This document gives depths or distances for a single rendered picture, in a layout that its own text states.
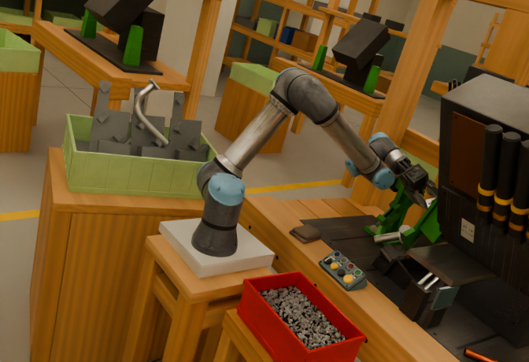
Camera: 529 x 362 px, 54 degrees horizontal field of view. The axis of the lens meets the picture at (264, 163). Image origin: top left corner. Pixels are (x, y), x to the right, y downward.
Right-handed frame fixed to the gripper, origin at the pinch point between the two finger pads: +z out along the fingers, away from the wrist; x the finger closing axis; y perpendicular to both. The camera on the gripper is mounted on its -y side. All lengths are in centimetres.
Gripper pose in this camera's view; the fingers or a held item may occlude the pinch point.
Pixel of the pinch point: (436, 207)
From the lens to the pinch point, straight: 182.8
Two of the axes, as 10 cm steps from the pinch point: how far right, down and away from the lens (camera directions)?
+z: 4.3, 6.5, -6.3
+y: -2.9, -5.6, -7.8
